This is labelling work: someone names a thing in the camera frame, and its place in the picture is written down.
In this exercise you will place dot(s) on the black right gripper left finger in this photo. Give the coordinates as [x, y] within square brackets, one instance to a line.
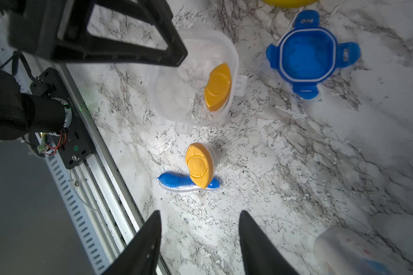
[141, 255]

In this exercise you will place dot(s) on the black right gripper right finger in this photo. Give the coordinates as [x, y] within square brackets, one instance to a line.
[259, 255]

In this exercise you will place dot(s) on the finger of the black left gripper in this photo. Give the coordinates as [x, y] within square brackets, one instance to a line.
[96, 31]

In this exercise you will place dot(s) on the clear cup back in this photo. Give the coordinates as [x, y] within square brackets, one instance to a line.
[340, 251]

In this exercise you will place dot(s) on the clear cup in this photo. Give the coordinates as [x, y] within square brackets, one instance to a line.
[177, 94]
[340, 251]

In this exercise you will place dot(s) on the blue toothbrush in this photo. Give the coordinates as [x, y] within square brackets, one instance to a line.
[180, 184]

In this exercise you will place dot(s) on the orange cap bottle front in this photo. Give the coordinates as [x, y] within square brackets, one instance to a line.
[202, 160]

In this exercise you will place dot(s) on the orange cap bottle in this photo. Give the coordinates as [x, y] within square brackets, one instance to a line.
[218, 88]
[202, 160]

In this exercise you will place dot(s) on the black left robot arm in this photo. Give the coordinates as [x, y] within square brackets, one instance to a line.
[17, 109]

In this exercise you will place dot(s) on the blue lid left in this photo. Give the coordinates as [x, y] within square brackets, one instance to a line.
[309, 54]

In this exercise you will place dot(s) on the yellow steamer basket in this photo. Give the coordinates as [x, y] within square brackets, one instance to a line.
[289, 4]

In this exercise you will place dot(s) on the aluminium front rail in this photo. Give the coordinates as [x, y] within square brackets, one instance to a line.
[115, 183]

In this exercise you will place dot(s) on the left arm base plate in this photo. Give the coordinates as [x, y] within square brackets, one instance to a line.
[56, 115]

